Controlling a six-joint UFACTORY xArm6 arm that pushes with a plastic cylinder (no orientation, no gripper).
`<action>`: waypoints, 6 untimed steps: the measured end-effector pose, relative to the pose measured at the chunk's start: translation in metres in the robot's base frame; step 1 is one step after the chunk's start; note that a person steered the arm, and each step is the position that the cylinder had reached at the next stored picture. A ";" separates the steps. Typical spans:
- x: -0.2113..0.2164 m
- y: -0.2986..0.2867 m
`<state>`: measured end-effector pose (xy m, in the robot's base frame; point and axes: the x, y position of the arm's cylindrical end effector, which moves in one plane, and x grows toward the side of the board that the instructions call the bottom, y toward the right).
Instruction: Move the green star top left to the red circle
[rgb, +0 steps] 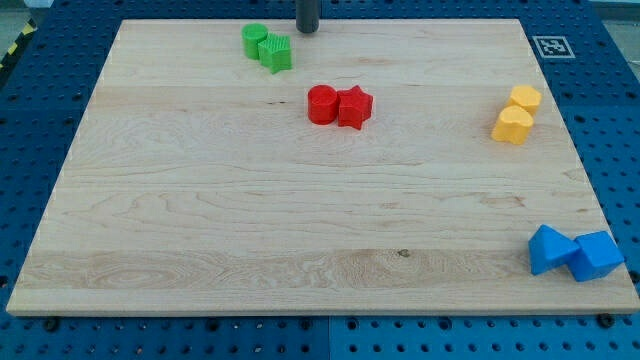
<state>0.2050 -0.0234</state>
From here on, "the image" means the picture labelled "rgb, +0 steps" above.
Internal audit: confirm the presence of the green star block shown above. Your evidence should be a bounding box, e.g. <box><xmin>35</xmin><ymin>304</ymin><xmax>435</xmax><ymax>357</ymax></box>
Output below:
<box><xmin>258</xmin><ymin>33</ymin><xmax>292</xmax><ymax>74</ymax></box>

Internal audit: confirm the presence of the red star block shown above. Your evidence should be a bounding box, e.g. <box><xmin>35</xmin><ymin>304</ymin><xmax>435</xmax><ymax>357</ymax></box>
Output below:
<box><xmin>337</xmin><ymin>85</ymin><xmax>374</xmax><ymax>130</ymax></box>

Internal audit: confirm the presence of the red cylinder block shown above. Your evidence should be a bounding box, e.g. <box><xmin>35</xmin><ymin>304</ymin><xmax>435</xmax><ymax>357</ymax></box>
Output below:
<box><xmin>307</xmin><ymin>84</ymin><xmax>339</xmax><ymax>125</ymax></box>

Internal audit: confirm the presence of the wooden board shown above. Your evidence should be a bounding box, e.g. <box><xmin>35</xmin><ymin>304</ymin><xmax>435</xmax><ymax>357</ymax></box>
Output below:
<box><xmin>7</xmin><ymin>19</ymin><xmax>639</xmax><ymax>317</ymax></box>

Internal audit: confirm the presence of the green cylinder block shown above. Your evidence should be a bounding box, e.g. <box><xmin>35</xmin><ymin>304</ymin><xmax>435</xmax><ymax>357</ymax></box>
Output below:
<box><xmin>241</xmin><ymin>23</ymin><xmax>268</xmax><ymax>60</ymax></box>

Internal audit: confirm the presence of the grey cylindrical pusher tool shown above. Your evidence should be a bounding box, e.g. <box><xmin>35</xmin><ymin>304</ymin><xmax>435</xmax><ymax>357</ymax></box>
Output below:
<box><xmin>295</xmin><ymin>0</ymin><xmax>321</xmax><ymax>34</ymax></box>

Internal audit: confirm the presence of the yellow heart block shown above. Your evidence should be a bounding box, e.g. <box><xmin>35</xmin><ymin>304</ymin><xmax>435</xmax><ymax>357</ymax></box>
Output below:
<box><xmin>491</xmin><ymin>105</ymin><xmax>534</xmax><ymax>145</ymax></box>

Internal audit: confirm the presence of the yellow hexagon block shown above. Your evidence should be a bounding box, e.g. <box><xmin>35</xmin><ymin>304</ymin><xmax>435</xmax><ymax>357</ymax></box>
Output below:
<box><xmin>506</xmin><ymin>85</ymin><xmax>542</xmax><ymax>116</ymax></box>

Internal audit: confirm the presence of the blue triangle block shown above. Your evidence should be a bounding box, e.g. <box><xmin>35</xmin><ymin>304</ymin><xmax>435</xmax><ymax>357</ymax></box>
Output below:
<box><xmin>528</xmin><ymin>224</ymin><xmax>579</xmax><ymax>276</ymax></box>

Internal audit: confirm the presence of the white fiducial marker tag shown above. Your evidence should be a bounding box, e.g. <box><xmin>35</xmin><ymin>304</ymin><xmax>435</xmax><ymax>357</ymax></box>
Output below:
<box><xmin>532</xmin><ymin>35</ymin><xmax>575</xmax><ymax>59</ymax></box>

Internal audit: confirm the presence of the blue cube block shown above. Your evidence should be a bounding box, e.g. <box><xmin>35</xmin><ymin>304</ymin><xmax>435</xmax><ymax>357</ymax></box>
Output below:
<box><xmin>567</xmin><ymin>231</ymin><xmax>624</xmax><ymax>282</ymax></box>

